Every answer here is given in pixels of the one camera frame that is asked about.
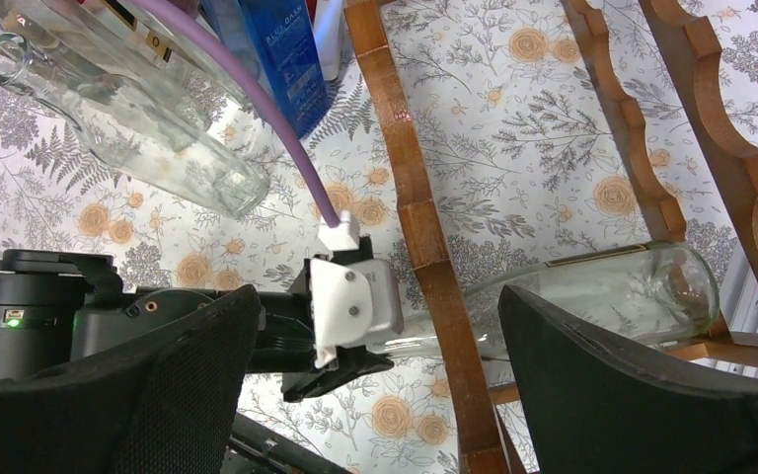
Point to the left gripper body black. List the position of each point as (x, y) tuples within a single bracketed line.
[(285, 343)]

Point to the clear glass wine bottle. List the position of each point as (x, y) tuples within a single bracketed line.
[(654, 293)]

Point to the wooden wine rack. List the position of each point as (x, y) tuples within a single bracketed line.
[(523, 169)]

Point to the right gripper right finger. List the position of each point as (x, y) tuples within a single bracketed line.
[(597, 402)]

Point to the blue glass bottle silver cap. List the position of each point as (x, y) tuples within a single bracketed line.
[(275, 41)]

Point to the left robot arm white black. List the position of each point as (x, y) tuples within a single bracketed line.
[(57, 308)]

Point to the clear bottle black gold cap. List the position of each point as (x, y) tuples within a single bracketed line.
[(106, 36)]

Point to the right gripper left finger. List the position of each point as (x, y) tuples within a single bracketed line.
[(162, 403)]

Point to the floral table mat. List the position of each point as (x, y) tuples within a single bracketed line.
[(53, 196)]

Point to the small clear bottle bluish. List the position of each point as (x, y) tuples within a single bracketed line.
[(127, 130)]

